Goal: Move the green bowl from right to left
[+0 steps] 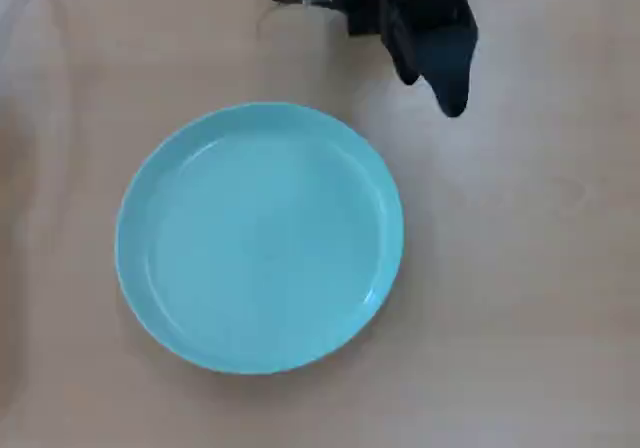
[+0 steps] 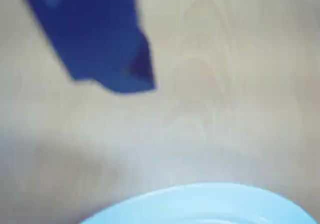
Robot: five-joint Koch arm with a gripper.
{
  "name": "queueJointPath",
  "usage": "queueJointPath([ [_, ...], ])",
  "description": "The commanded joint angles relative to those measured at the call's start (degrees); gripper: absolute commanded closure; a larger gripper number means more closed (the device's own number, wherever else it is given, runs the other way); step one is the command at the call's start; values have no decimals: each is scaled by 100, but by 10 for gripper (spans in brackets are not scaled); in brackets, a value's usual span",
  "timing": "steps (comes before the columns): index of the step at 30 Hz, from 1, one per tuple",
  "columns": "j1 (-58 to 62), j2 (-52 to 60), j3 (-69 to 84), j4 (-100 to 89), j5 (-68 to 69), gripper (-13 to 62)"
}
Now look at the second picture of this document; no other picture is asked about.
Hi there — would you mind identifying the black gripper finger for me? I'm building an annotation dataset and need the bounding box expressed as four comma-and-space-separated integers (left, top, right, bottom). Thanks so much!
17, 0, 157, 95

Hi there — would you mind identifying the light green shallow bowl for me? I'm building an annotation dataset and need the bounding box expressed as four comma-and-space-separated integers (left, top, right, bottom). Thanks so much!
78, 181, 320, 224

